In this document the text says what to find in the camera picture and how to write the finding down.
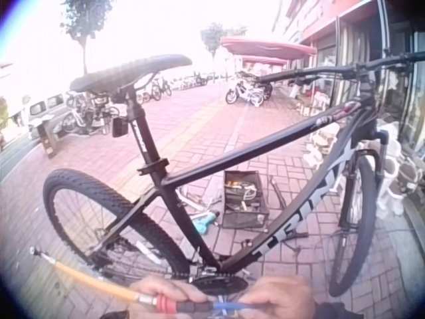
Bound shopfront goods heap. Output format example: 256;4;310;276
294;88;345;158

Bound white van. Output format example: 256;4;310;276
25;92;69;140

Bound group of parked bicycles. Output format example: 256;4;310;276
61;91;121;136

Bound white tools on pavement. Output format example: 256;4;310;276
177;186;222;213

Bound white parked bicycle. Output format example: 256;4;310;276
224;78;266;108

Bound tall street tree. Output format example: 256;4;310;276
59;0;114;76

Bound person's right hand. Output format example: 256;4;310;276
244;274;317;319

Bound small street tree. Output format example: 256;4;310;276
200;22;247;61

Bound red canopy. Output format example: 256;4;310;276
220;35;319;70

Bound orange air hose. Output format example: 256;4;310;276
29;246;179;312

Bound white garden figures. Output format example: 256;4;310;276
373;120;425;219

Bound dark standing sign board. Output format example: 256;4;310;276
35;116;60;160

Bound black mountain bicycle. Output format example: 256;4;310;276
42;51;425;298

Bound person's left hand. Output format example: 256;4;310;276
127;274;214;318

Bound blue and black tool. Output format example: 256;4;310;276
175;294;268;316

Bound long dark metal tool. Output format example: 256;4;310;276
269;175;287;211

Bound row of parked bicycles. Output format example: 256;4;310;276
135;73;173;104

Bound teal power drill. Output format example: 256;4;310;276
193;210;220;236

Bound black metal toolbox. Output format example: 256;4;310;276
221;169;270;230

